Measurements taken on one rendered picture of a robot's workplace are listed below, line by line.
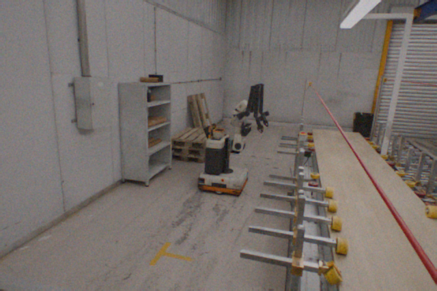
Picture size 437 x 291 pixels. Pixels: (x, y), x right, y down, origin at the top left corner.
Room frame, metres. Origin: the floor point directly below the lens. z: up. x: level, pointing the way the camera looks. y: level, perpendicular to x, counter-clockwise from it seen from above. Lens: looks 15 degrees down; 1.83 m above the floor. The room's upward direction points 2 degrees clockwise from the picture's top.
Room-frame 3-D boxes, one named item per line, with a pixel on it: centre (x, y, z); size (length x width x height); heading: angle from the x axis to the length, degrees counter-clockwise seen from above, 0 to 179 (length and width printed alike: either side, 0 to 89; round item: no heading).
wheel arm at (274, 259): (1.25, -0.31, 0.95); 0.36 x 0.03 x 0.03; 75
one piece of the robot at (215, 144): (4.43, -0.04, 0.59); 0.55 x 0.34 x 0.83; 165
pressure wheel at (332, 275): (1.19, -0.55, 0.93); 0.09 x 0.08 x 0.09; 75
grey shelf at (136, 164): (4.79, 1.15, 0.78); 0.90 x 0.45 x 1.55; 165
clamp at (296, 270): (1.25, -0.40, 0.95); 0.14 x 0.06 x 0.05; 165
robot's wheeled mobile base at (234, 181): (4.41, -0.13, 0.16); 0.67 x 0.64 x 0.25; 75
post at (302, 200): (1.51, -0.47, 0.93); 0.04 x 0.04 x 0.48; 75
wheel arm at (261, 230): (1.48, -0.44, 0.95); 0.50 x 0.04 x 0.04; 75
